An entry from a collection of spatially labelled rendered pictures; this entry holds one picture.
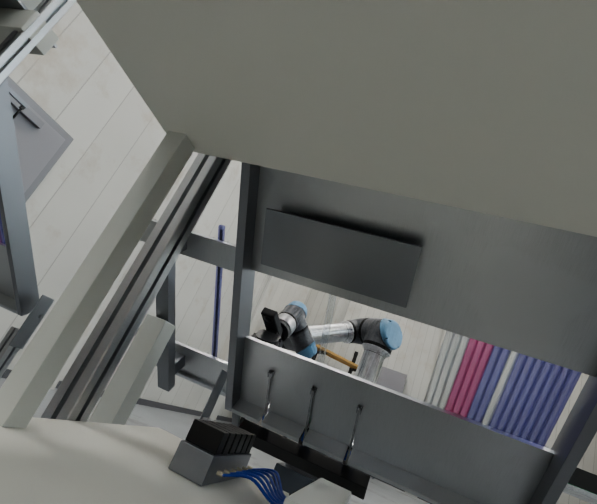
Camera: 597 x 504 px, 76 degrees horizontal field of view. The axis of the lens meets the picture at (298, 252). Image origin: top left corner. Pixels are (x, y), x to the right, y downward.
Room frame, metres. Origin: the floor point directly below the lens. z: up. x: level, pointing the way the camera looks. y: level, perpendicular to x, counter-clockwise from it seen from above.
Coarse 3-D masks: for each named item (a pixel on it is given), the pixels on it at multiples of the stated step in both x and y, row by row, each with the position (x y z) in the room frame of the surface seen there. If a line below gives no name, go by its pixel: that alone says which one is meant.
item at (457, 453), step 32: (256, 352) 0.96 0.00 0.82; (288, 352) 0.91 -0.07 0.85; (256, 384) 1.02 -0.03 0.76; (288, 384) 0.96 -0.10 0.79; (320, 384) 0.91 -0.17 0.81; (352, 384) 0.87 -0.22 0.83; (288, 416) 1.02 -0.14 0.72; (320, 416) 0.97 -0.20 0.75; (352, 416) 0.92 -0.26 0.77; (384, 416) 0.87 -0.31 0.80; (416, 416) 0.83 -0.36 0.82; (448, 416) 0.79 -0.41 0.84; (384, 448) 0.92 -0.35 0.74; (416, 448) 0.88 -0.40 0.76; (448, 448) 0.83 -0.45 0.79; (480, 448) 0.80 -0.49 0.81; (512, 448) 0.76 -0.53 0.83; (544, 448) 0.73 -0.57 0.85; (448, 480) 0.88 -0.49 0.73; (480, 480) 0.84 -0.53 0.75; (512, 480) 0.80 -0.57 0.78
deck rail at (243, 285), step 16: (256, 176) 0.68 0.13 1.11; (240, 192) 0.68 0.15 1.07; (256, 192) 0.70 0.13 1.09; (240, 208) 0.71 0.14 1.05; (256, 208) 0.73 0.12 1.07; (240, 224) 0.73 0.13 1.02; (240, 240) 0.75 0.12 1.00; (240, 256) 0.77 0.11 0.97; (240, 272) 0.80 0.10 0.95; (240, 288) 0.82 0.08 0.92; (240, 304) 0.85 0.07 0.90; (240, 320) 0.88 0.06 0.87; (240, 336) 0.92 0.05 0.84; (240, 352) 0.96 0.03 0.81; (240, 368) 1.00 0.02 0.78; (240, 384) 1.04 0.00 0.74
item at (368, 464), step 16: (240, 400) 1.07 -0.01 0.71; (256, 416) 1.03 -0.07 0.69; (272, 416) 1.03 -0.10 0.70; (288, 432) 1.00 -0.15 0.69; (320, 448) 0.97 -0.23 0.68; (336, 448) 0.97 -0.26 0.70; (352, 448) 0.97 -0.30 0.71; (352, 464) 0.94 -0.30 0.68; (368, 464) 0.94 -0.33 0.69; (384, 464) 0.94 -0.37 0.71; (384, 480) 0.92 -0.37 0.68; (400, 480) 0.91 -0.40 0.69; (416, 480) 0.91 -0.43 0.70; (432, 496) 0.89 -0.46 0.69; (448, 496) 0.89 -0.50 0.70
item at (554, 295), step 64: (320, 192) 0.64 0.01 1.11; (384, 192) 0.58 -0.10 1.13; (256, 256) 0.80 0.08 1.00; (320, 256) 0.68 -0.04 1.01; (384, 256) 0.62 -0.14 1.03; (448, 256) 0.60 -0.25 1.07; (512, 256) 0.55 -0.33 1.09; (576, 256) 0.50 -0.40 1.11; (448, 320) 0.67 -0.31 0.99; (512, 320) 0.61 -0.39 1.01; (576, 320) 0.56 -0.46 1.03
